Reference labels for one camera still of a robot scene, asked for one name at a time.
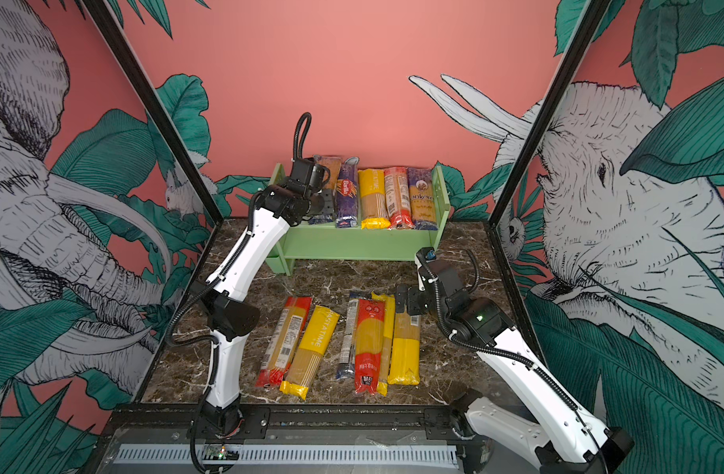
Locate blue Barilla spaghetti bag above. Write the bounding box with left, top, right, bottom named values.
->
left=334, top=157, right=359, bottom=228

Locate blue yellow spaghetti bag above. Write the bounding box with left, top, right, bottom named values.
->
left=309, top=155, right=342, bottom=225

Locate yellow Pastatime spaghetti bag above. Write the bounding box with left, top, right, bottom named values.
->
left=358, top=169, right=391, bottom=229

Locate red yellow spaghetti bag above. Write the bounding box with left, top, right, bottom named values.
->
left=354, top=299, right=385, bottom=394

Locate Ankara spaghetti bag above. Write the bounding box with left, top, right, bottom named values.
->
left=407, top=168, right=438, bottom=230

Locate red spaghetti bag white label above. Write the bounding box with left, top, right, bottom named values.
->
left=384, top=167, right=415, bottom=229

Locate red white-label spaghetti bag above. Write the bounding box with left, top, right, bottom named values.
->
left=255, top=296, right=313, bottom=388

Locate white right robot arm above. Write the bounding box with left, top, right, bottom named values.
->
left=403, top=247, right=635, bottom=473

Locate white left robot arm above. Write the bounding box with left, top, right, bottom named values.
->
left=164, top=158, right=332, bottom=438

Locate green metal shelf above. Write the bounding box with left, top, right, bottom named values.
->
left=266, top=165, right=451, bottom=275

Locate clear blue spaghetti bag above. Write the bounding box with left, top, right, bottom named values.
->
left=336, top=292, right=364, bottom=380

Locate white vented strip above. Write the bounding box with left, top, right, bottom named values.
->
left=111, top=444, right=460, bottom=468

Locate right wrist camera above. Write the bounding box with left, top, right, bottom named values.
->
left=415, top=247, right=437, bottom=267

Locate black enclosure frame post left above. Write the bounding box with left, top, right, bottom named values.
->
left=83, top=1, right=224, bottom=351

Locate black enclosure frame post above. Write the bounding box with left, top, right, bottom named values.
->
left=83, top=1, right=224, bottom=351
left=488, top=0, right=610, bottom=229

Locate black enclosure frame post right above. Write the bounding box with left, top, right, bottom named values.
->
left=488, top=0, right=610, bottom=229

